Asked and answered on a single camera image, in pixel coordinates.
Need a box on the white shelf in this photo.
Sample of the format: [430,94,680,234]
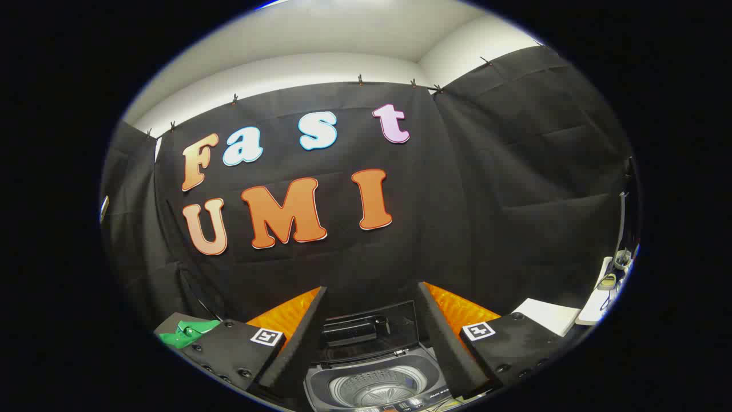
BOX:
[575,256,627,326]

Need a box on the black backdrop cloth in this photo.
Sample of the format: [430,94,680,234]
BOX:
[100,46,638,344]

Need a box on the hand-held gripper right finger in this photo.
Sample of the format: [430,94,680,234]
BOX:
[417,282,577,400]

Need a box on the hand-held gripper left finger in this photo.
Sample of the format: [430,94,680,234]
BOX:
[177,286,328,410]

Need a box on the white paper sheet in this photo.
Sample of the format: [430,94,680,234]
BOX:
[512,298,581,337]

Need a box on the green polo shirt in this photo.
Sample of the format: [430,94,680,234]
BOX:
[159,319,221,350]

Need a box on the dark glass washing machine lid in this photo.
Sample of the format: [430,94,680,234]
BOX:
[319,300,422,367]

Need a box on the grey side table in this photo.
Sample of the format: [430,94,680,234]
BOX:
[153,312,226,344]

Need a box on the grey washing machine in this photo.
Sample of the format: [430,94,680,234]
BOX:
[303,343,455,412]

